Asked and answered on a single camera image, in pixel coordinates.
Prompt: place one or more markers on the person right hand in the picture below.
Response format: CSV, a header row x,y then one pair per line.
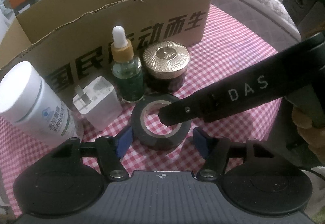
x,y
313,136

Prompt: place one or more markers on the black electrical tape roll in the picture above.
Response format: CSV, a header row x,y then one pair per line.
x,y
150,139

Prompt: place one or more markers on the brown cardboard box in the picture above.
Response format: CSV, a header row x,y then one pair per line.
x,y
68,41

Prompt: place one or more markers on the white wall charger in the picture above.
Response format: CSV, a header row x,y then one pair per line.
x,y
98,103

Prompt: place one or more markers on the green dropper bottle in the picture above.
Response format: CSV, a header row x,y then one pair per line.
x,y
126,67

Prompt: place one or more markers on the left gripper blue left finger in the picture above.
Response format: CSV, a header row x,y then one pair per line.
x,y
122,141

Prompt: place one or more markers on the gold lid cosmetic jar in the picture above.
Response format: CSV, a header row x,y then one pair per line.
x,y
166,66

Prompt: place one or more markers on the pink checkered tablecloth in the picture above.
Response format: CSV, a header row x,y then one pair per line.
x,y
227,47

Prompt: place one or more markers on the white supplement bottle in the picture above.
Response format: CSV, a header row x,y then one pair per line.
x,y
29,104

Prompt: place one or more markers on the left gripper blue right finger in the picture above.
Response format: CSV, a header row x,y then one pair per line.
x,y
200,141

